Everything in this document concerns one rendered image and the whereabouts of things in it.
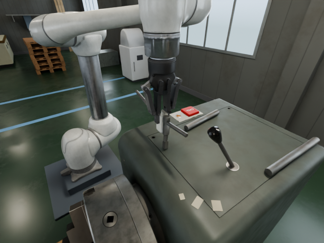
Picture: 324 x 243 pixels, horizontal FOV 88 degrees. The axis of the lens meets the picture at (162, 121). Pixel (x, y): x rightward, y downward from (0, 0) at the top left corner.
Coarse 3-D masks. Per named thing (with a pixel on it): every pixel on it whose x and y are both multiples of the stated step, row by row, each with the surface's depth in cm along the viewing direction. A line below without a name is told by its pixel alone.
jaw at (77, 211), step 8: (88, 192) 49; (72, 208) 45; (80, 208) 44; (72, 216) 44; (80, 216) 44; (72, 224) 45; (80, 224) 44; (88, 224) 45; (72, 232) 43; (80, 232) 44; (88, 232) 45; (64, 240) 44; (72, 240) 43; (80, 240) 44; (88, 240) 45
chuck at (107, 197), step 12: (108, 180) 52; (84, 192) 48; (96, 192) 45; (108, 192) 45; (120, 192) 44; (84, 204) 42; (96, 204) 42; (108, 204) 41; (120, 204) 42; (96, 216) 39; (120, 216) 40; (96, 228) 37; (108, 228) 38; (120, 228) 38; (132, 228) 39; (96, 240) 36; (108, 240) 36; (120, 240) 37; (132, 240) 38
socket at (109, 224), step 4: (108, 212) 40; (112, 212) 40; (104, 216) 39; (108, 216) 40; (112, 216) 40; (116, 216) 40; (104, 220) 39; (108, 220) 41; (112, 220) 41; (116, 220) 39; (104, 224) 38; (108, 224) 38; (112, 224) 38
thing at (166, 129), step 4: (164, 116) 51; (168, 116) 51; (164, 120) 51; (168, 120) 51; (164, 124) 52; (164, 128) 52; (168, 128) 52; (164, 132) 53; (168, 132) 53; (164, 136) 54; (164, 140) 54; (164, 144) 54; (164, 148) 55
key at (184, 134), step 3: (135, 90) 68; (138, 93) 66; (141, 96) 64; (144, 99) 63; (144, 102) 62; (168, 123) 51; (171, 123) 50; (171, 126) 49; (174, 126) 48; (174, 129) 48; (177, 129) 47; (180, 129) 46; (180, 132) 46; (183, 132) 45; (183, 135) 45; (186, 135) 44
